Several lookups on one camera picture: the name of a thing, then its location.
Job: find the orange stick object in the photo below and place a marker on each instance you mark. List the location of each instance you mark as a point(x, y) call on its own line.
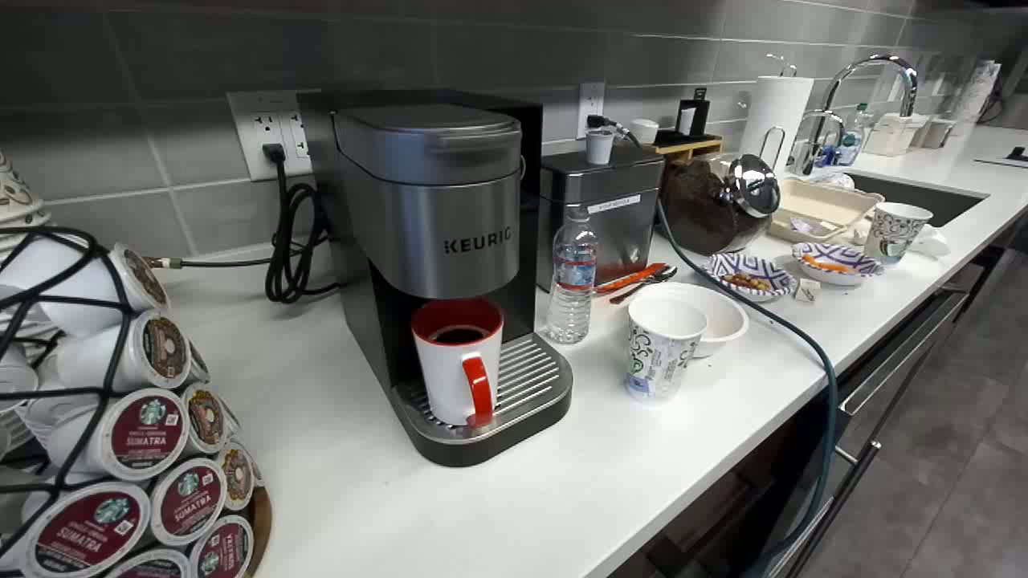
point(631, 278)
point(644, 291)

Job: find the plain white bowl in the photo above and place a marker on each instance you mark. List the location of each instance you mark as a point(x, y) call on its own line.
point(723, 319)

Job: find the blue patterned bowl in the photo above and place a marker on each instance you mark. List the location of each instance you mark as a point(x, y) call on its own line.
point(754, 278)

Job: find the patterned bowl with orange food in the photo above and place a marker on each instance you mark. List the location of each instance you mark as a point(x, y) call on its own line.
point(833, 263)

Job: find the clear plastic water bottle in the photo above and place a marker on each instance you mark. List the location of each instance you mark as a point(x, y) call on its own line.
point(570, 278)

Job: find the red and white mug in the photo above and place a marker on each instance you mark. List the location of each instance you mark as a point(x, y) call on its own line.
point(444, 373)

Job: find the silver Keurig coffee machine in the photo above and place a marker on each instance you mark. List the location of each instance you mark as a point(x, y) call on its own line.
point(434, 214)

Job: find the silver box appliance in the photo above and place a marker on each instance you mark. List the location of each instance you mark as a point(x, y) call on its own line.
point(623, 209)

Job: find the patterned paper cup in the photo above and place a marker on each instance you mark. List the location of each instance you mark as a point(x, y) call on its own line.
point(658, 355)
point(891, 230)

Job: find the small white cup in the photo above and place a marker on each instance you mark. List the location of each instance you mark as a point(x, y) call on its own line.
point(599, 144)
point(644, 129)

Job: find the dark kettle with silver lid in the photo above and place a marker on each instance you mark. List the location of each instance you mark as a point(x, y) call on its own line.
point(701, 209)

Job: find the wooden tray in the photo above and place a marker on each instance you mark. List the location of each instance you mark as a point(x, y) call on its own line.
point(693, 144)

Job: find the dark glass bottle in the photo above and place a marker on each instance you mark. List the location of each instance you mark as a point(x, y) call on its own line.
point(694, 114)

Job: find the white paper towel roll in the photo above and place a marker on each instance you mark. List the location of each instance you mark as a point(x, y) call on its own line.
point(777, 114)

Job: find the cream cutting board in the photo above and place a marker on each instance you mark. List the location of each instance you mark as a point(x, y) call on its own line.
point(821, 203)

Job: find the brown lid coffee pod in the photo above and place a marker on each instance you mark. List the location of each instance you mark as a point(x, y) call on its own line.
point(163, 349)
point(206, 419)
point(146, 278)
point(239, 477)

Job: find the clear soap bottle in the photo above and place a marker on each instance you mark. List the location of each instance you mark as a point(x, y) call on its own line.
point(855, 136)

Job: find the Starbucks maroon lid coffee pod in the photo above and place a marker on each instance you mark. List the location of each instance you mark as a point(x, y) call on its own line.
point(190, 499)
point(222, 551)
point(87, 532)
point(149, 432)

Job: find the dark kitchen sink basin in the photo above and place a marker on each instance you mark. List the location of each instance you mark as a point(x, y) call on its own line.
point(928, 196)

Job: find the chrome sink faucet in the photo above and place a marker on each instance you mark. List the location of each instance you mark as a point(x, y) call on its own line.
point(872, 66)

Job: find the white dish rack items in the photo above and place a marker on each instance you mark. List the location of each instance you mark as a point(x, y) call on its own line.
point(944, 106)

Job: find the stacked patterned cups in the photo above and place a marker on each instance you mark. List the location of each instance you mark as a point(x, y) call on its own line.
point(16, 196)

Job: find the small white wall outlet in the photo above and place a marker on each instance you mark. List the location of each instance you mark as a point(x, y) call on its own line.
point(594, 105)

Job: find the white wall outlet plate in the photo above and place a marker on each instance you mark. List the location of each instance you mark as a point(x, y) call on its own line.
point(253, 129)

